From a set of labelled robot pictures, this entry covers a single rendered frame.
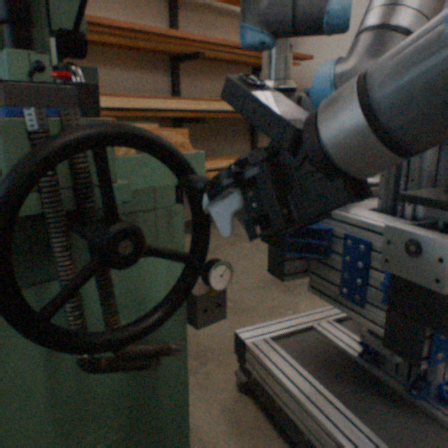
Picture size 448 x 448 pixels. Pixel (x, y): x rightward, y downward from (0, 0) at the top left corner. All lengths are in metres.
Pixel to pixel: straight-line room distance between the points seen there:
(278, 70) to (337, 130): 0.87
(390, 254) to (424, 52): 0.54
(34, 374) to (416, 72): 0.66
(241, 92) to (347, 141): 0.13
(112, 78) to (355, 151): 3.12
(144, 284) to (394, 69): 0.58
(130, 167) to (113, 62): 2.73
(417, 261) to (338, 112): 0.47
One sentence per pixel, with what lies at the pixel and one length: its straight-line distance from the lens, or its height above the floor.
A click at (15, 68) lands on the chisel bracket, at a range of 0.75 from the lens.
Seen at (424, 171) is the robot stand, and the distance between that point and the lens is 1.03.
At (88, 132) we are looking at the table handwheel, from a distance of 0.45.
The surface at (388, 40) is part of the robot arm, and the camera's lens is 0.44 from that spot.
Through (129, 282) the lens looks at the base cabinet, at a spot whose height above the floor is 0.67.
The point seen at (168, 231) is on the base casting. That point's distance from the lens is 0.74.
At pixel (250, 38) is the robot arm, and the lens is 0.85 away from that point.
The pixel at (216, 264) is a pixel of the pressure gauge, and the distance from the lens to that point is 0.75.
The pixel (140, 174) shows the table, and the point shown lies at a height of 0.87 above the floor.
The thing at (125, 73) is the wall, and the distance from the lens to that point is 3.42.
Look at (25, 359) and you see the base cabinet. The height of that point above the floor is 0.59.
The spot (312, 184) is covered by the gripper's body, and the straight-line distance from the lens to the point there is 0.34.
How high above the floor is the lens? 0.95
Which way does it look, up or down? 15 degrees down
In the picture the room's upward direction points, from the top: straight up
